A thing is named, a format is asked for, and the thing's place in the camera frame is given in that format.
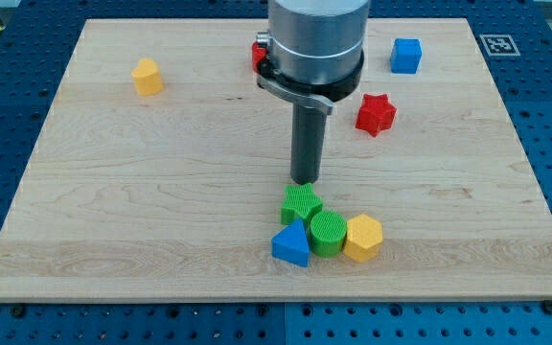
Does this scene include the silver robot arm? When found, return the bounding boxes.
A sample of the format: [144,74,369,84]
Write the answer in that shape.
[256,0,370,115]

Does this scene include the red block behind arm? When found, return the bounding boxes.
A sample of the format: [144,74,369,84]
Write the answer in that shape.
[251,41,267,73]

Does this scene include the green star block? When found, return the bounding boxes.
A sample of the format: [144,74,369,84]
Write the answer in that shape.
[280,183,323,225]

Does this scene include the yellow hexagon block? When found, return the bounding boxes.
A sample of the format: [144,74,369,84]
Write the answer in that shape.
[343,214,383,263]

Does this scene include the red star block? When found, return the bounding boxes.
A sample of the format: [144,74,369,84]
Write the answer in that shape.
[356,94,397,137]

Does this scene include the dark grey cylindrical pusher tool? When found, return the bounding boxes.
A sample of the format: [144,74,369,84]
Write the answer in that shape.
[290,103,327,185]

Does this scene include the blue triangle block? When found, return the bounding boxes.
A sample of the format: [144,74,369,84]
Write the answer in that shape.
[271,219,311,267]

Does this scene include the green cylinder block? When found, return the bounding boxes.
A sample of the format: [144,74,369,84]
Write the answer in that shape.
[310,211,347,258]

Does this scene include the wooden board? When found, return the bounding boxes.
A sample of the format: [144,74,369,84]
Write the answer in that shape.
[0,18,552,303]

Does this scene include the blue cube block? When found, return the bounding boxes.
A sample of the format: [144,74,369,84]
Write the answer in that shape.
[390,38,423,74]

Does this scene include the fiducial marker tag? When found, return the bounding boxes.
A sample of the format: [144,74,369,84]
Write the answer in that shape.
[480,34,520,57]

